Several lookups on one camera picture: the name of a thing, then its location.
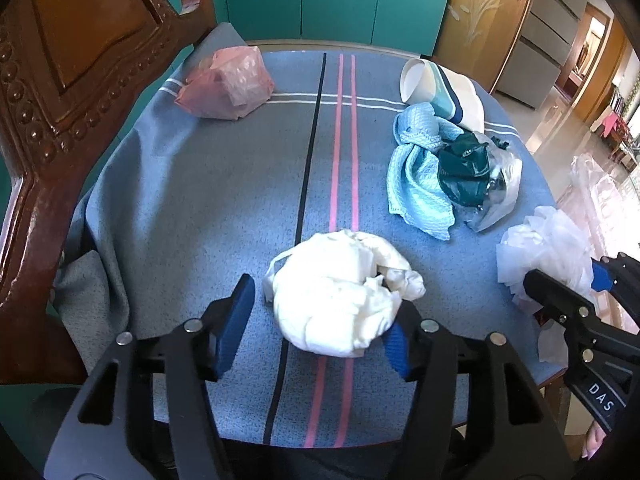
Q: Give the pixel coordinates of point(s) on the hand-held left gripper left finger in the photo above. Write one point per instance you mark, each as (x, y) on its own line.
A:
(235, 325)

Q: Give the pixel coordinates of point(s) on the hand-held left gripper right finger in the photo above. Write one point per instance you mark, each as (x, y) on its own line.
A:
(397, 350)

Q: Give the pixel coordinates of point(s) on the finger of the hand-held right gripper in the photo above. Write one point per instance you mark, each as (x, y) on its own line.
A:
(602, 275)
(550, 292)

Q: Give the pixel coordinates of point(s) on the white plastic bag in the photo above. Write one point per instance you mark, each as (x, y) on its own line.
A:
(545, 245)

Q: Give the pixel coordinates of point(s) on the white cloth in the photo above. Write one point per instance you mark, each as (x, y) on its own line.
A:
(340, 300)

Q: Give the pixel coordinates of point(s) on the clear plastic bag liner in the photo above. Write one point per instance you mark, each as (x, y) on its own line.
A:
(587, 180)

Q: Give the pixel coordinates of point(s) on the person's right hand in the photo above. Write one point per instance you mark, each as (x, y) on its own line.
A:
(592, 440)

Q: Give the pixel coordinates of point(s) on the silver clear wrapper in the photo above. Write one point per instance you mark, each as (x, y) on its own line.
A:
(500, 200)

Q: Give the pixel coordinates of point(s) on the blue striped tablecloth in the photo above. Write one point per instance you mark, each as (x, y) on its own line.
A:
(200, 185)

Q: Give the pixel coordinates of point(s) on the dark green wrapper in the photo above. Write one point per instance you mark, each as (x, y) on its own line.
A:
(465, 170)

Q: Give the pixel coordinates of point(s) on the pink hanging cloth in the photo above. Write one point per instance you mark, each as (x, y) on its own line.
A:
(609, 124)

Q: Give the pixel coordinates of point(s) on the light blue cloth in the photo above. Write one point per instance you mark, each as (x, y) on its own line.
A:
(415, 185)

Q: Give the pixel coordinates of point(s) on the green leaf garland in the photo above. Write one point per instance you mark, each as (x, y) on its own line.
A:
(635, 90)

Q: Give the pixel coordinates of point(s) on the striped paper cup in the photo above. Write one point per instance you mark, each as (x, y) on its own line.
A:
(440, 87)

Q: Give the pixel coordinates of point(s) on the grey refrigerator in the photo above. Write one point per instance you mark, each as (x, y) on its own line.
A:
(540, 45)

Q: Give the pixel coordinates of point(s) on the pink plastic bag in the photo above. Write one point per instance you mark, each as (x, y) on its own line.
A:
(225, 82)

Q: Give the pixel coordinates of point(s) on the wood-framed glass sliding door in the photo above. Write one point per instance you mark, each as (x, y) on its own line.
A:
(480, 15)

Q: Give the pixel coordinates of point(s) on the carved wooden chair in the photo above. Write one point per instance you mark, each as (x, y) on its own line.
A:
(75, 60)

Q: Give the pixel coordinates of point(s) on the teal kitchen cabinet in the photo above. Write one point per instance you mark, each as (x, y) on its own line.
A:
(325, 0)

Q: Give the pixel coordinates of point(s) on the wooden doorway frame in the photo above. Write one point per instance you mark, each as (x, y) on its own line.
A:
(575, 60)

